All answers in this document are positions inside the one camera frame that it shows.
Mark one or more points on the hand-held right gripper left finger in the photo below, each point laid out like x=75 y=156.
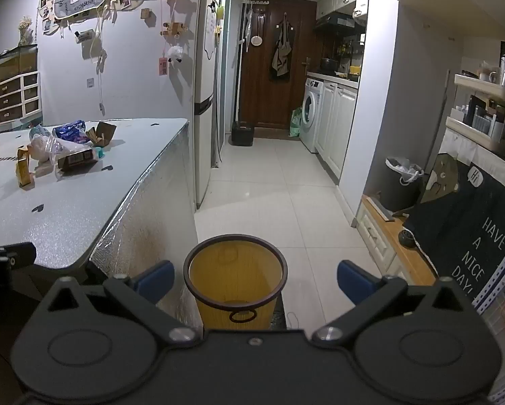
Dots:
x=155 y=280

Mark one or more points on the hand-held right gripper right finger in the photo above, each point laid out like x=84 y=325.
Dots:
x=355 y=282

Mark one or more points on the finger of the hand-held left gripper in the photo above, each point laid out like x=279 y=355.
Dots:
x=20 y=254

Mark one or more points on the yellow trash bin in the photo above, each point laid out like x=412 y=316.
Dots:
x=235 y=270

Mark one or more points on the white plastic bag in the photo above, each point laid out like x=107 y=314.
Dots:
x=45 y=147

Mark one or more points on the teal paper packet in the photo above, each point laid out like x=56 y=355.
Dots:
x=98 y=153

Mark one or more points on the blue foil packet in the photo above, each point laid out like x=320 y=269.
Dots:
x=68 y=130

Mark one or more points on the black trash can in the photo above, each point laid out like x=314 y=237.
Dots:
x=398 y=190

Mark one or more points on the wooden top bench cabinet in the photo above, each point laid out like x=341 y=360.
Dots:
x=387 y=240

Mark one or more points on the black round object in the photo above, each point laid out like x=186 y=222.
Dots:
x=405 y=238

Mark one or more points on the wooden board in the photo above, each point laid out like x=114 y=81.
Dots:
x=381 y=209

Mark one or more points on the yellow-brown packet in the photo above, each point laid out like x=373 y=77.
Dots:
x=23 y=168

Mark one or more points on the dark brown snack packet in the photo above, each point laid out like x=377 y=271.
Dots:
x=77 y=160

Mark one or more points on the dark printed cloth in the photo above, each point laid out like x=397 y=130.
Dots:
x=459 y=228

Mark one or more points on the white slotted angle shelf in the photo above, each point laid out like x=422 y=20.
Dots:
x=499 y=270

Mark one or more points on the brown cardboard box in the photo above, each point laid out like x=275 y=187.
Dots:
x=104 y=131

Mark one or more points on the silver refrigerator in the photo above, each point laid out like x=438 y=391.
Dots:
x=203 y=135

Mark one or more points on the white drawer cabinet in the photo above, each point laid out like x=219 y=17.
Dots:
x=16 y=97

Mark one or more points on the white lower kitchen cabinets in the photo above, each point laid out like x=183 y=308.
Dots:
x=339 y=126

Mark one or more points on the black box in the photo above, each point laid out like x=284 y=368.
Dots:
x=241 y=133

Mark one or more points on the green bag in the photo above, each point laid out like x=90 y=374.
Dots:
x=295 y=123

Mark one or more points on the white washing machine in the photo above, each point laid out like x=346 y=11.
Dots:
x=311 y=109

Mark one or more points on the dark glass cabinet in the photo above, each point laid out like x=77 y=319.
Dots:
x=18 y=61

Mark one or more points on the row of toiletry bottles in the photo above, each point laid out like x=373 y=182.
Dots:
x=484 y=120

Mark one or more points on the brown wooden door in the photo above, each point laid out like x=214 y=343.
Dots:
x=265 y=93

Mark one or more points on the pink hanging tag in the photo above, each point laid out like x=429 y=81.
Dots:
x=163 y=66

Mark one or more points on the black cooking pot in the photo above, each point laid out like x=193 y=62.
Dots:
x=329 y=65

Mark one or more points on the dried flower bouquet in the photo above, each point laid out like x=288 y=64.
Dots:
x=24 y=29

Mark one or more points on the white plush toy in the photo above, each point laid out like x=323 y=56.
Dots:
x=175 y=52

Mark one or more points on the white shelf rack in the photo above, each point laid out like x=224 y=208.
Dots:
x=484 y=86

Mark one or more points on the hanging tote bag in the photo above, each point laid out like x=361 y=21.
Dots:
x=282 y=52

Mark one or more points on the white round hanging paddle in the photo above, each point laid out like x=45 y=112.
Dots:
x=256 y=40

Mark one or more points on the black range hood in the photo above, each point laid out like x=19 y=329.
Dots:
x=339 y=21

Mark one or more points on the wooden wall hook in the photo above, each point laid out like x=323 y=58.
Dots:
x=174 y=29

